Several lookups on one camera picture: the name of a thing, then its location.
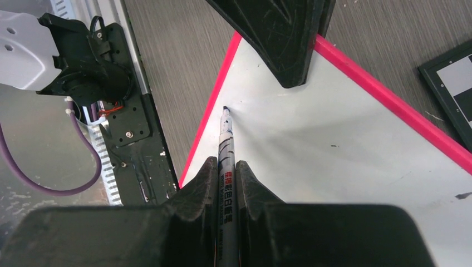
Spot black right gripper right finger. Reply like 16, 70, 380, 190
236, 161, 434, 266

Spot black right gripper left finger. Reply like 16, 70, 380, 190
1, 156, 218, 266

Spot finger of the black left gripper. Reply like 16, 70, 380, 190
208, 0, 336, 88

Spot blue capped whiteboard marker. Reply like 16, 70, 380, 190
215, 106, 239, 266

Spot pink framed whiteboard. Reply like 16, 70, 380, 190
179, 33, 471, 266

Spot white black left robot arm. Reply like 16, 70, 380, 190
1, 1, 335, 106

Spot black white chessboard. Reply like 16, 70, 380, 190
417, 40, 471, 151

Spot black mounting base plate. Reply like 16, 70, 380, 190
95, 23, 179, 205

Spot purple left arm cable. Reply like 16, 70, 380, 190
0, 101, 103, 197

